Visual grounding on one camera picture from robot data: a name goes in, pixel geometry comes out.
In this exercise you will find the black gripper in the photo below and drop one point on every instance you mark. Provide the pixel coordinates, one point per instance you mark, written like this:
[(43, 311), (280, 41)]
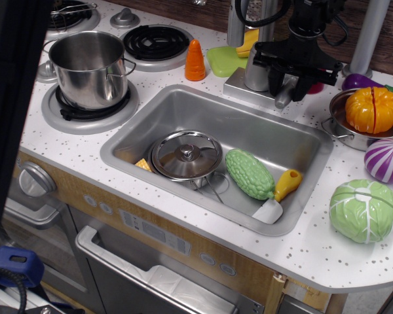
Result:
[(302, 58)]

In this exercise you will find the silver faucet lever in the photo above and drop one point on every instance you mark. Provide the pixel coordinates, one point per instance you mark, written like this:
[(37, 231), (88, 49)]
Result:
[(285, 94)]

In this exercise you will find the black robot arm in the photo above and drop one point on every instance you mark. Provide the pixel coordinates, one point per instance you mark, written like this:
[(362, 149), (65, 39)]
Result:
[(310, 18)]

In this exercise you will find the red toy pepper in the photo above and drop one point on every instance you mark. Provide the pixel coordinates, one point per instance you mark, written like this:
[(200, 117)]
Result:
[(316, 87)]

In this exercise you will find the silver sink basin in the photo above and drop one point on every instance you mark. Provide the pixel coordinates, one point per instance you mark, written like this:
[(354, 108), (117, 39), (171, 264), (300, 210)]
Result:
[(277, 143)]

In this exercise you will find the yellow toy banana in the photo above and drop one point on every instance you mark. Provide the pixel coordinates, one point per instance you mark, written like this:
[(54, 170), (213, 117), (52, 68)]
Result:
[(250, 38)]

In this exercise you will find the purple toy eggplant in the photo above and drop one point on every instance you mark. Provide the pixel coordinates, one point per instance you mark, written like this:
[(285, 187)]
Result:
[(356, 81)]

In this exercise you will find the steel pan right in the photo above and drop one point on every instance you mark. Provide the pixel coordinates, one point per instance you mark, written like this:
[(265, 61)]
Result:
[(338, 128)]

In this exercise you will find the green toy cutting board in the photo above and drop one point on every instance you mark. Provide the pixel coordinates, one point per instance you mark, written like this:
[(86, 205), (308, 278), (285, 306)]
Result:
[(224, 61)]

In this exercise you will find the metal grater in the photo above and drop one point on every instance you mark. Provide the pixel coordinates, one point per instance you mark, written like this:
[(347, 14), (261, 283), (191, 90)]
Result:
[(253, 12)]

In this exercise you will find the orange toy pumpkin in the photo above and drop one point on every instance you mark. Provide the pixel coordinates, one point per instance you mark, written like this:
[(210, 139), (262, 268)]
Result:
[(370, 110)]

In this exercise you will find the orange toy carrot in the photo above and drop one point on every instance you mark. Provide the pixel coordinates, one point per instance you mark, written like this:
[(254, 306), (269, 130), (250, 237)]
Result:
[(194, 66)]

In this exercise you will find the green toy bitter melon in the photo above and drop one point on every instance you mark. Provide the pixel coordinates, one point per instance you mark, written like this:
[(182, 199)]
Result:
[(251, 176)]

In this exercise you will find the purple striped toy onion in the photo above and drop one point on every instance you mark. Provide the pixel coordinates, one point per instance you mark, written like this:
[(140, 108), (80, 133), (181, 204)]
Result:
[(378, 160)]

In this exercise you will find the steel pot lid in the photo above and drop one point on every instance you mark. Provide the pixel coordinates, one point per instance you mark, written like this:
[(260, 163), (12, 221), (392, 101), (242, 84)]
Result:
[(187, 154)]

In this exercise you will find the back right stove burner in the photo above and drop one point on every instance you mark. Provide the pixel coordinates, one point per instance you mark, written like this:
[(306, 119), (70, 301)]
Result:
[(157, 48)]

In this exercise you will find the stove burner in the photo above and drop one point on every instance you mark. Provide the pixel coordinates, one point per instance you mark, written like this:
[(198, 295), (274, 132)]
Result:
[(67, 17), (157, 48), (62, 117)]

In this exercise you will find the small steel pot in sink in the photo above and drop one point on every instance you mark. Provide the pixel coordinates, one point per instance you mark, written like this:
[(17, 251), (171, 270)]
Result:
[(204, 185)]

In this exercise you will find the green toy cabbage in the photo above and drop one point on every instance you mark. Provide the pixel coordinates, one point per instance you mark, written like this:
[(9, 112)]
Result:
[(362, 210)]

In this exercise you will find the yellow toy corn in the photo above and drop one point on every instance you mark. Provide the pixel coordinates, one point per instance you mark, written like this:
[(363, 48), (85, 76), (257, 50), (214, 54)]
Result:
[(142, 163)]

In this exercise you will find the grey stove knob top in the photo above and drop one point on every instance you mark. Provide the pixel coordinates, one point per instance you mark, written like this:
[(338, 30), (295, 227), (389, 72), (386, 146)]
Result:
[(125, 19)]

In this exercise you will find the grey stove knob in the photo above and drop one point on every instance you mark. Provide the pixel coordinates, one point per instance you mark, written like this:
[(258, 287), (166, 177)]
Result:
[(46, 73), (125, 19)]

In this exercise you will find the grey control panel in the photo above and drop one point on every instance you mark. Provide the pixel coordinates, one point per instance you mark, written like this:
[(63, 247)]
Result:
[(155, 232)]

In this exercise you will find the tall steel pot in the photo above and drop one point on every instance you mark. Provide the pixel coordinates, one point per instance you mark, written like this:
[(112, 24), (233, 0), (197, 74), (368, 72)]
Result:
[(91, 69)]

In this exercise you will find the front left stove burner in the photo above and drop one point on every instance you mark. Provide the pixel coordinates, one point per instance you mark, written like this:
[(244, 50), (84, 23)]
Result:
[(62, 117)]

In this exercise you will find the back left stove burner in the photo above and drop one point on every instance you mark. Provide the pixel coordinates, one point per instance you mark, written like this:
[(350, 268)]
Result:
[(67, 17)]

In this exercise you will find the grey stove knob left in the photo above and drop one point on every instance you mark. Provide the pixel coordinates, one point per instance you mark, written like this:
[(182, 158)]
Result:
[(46, 73)]

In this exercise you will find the silver oven dial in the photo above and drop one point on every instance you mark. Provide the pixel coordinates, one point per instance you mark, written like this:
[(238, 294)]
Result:
[(34, 181)]

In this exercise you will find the grey metal post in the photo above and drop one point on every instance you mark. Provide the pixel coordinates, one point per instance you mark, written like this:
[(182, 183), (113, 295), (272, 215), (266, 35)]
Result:
[(367, 40)]

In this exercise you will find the yellow handled white spatula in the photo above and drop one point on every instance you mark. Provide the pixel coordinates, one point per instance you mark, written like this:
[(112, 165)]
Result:
[(272, 210)]

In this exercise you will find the silver dishwasher door handle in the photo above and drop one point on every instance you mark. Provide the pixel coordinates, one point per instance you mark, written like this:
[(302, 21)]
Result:
[(132, 277)]

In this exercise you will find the dark foreground post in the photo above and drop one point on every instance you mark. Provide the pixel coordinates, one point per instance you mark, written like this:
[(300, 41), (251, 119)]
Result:
[(23, 26)]

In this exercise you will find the silver oven door handle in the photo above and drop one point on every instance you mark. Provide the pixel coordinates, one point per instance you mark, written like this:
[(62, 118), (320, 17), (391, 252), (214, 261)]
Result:
[(42, 218)]

